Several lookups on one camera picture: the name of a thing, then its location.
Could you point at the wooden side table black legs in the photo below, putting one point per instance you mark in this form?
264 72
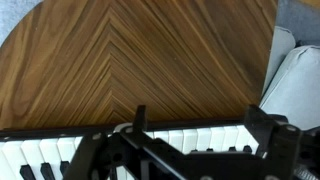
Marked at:
133 66

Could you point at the black piano keyboard white keys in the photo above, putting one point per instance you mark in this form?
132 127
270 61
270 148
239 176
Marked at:
213 136

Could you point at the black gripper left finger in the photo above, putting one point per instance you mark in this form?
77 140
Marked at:
93 153

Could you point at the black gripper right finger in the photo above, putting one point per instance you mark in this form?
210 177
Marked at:
283 143

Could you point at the grey sofa cushion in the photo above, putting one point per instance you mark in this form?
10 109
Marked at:
300 83

